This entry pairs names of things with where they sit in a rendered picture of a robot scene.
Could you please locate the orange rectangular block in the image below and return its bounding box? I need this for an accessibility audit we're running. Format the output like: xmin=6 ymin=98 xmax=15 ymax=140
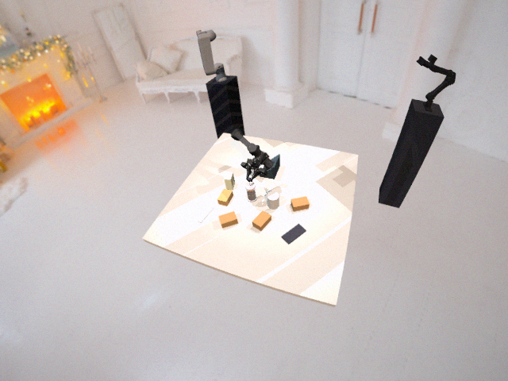
xmin=217 ymin=189 xmax=233 ymax=206
xmin=291 ymin=197 xmax=310 ymax=212
xmin=252 ymin=211 xmax=271 ymax=232
xmin=218 ymin=211 xmax=238 ymax=228

